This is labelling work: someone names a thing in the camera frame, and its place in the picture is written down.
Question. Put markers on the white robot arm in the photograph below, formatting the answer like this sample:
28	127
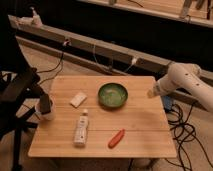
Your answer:
186	76

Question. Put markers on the green ceramic bowl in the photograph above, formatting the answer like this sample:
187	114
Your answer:
112	95

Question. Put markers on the white tube bottle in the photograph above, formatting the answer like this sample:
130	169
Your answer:
80	135

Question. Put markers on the grey metal rail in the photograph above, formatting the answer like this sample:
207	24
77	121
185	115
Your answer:
154	42

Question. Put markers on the white cup with dark block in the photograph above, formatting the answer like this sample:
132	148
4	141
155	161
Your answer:
43	108

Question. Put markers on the black stand frame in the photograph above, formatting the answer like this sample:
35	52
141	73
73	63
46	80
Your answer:
18	82

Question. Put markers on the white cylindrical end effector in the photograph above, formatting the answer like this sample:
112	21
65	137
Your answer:
161	87

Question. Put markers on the white power adapter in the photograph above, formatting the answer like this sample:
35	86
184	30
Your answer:
35	19

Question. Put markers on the blue box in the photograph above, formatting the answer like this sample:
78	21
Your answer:
167	102

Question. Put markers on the wooden table board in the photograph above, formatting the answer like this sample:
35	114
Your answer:
147	133

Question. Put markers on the white rectangular block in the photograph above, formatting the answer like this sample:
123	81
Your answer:
78	99

